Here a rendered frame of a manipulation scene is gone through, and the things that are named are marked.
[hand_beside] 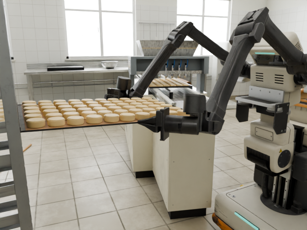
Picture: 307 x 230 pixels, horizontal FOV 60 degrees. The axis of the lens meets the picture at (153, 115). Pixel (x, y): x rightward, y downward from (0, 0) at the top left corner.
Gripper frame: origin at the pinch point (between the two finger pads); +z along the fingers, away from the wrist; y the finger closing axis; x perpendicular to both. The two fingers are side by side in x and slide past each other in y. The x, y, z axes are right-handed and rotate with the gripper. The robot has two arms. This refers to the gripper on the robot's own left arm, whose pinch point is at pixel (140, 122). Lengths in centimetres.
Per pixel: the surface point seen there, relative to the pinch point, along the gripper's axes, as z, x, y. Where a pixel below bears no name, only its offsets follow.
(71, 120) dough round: 16.0, -15.2, -2.3
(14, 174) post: 23.2, -30.7, 9.9
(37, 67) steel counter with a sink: 330, 318, -22
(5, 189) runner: 27.4, -30.2, 14.9
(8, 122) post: 22.6, -31.5, -4.3
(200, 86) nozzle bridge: 8, 180, -1
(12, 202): 59, -1, 39
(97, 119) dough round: 10.5, -9.5, -1.7
